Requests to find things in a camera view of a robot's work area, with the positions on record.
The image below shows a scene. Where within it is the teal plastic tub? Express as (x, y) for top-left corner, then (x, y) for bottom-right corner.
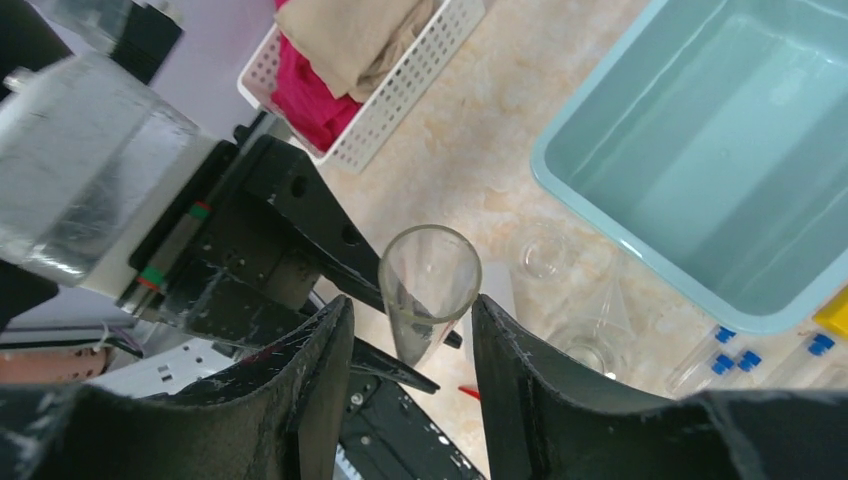
(531, 1), (847, 335)

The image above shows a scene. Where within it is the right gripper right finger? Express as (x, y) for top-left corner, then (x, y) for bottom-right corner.
(472, 295), (847, 479)

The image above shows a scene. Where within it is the clear glass test tube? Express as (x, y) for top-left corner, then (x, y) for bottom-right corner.
(378, 224), (482, 367)

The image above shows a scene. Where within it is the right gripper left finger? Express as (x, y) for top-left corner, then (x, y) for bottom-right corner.
(1, 295), (354, 479)

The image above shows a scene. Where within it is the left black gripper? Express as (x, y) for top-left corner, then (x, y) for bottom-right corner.
(116, 115), (438, 394)

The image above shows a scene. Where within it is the yellow test tube rack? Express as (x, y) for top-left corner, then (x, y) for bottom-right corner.
(813, 287), (848, 340)

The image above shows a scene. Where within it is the blue capped tube middle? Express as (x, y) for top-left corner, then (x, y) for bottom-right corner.
(703, 349), (763, 390)

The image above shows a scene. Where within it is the blue capped tube left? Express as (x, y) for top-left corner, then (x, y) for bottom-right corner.
(665, 326), (738, 398)

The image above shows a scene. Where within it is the glass funnel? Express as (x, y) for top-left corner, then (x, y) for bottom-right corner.
(581, 250), (636, 338)

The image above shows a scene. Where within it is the white perforated basket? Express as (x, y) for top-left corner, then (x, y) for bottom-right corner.
(236, 0), (487, 173)

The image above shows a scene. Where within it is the beige cloth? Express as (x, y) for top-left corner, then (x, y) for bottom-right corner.
(275, 0), (439, 103)

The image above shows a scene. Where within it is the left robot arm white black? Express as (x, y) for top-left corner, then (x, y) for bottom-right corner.
(1, 1), (439, 394)

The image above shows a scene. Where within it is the blue capped tube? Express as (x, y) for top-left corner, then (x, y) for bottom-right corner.
(703, 349), (763, 390)
(762, 330), (837, 389)
(665, 326), (738, 398)

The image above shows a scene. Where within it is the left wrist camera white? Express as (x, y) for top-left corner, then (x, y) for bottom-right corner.
(1, 52), (216, 299)

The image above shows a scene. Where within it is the blue capped tube right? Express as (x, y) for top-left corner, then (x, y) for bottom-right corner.
(762, 330), (837, 389)

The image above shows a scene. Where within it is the small glass beaker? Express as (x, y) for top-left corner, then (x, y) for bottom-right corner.
(509, 221), (579, 281)

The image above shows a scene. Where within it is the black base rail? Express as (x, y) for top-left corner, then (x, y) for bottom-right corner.
(333, 372), (484, 479)

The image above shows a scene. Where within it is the pink cloth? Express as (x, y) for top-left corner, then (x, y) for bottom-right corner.
(271, 1), (361, 153)

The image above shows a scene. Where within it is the glass erlenmeyer flask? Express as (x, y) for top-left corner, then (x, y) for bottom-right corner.
(547, 323), (631, 382)

